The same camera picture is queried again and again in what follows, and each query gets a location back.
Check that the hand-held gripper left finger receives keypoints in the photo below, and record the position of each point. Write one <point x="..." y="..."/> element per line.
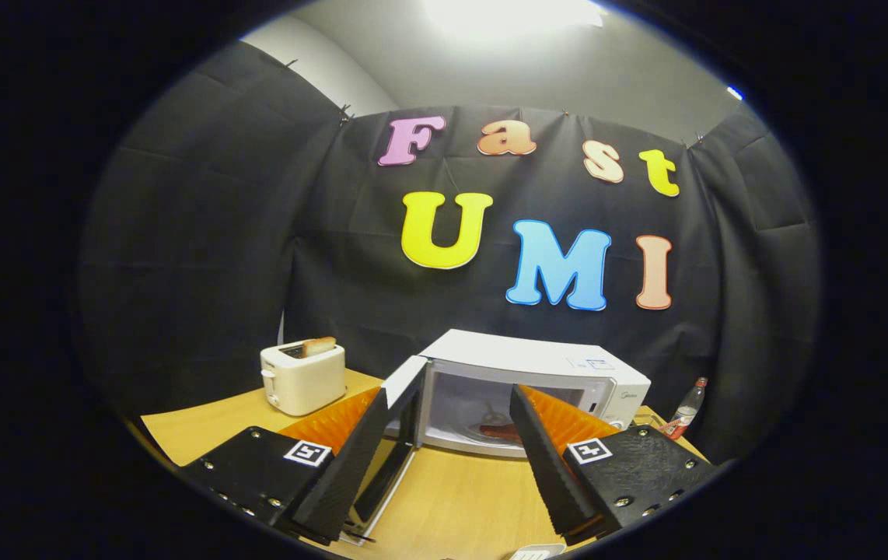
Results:
<point x="347" y="474"/>

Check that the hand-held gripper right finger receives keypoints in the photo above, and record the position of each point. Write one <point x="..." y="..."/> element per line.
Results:
<point x="553" y="474"/>

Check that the red meat piece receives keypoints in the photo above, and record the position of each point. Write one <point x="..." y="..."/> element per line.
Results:
<point x="494" y="430"/>

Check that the white toaster oven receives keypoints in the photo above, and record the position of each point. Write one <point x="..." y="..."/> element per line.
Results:
<point x="522" y="354"/>

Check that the cream bread toaster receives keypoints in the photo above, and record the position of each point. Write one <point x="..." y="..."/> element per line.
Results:
<point x="304" y="381"/>

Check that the small white slotted tray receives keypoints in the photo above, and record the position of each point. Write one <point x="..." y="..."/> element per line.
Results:
<point x="537" y="553"/>

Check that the toasted bread slice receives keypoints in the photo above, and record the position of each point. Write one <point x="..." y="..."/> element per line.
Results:
<point x="319" y="346"/>

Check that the clear bottle red label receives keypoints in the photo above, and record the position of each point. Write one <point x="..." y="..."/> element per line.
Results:
<point x="685" y="416"/>

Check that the black backdrop cloth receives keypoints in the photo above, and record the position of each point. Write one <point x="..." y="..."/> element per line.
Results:
<point x="218" y="233"/>

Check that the small ceiling spot light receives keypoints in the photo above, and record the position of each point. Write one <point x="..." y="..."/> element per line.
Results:
<point x="735" y="93"/>

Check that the bright ceiling light panel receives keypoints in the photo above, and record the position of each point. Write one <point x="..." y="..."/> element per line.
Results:
<point x="506" y="15"/>

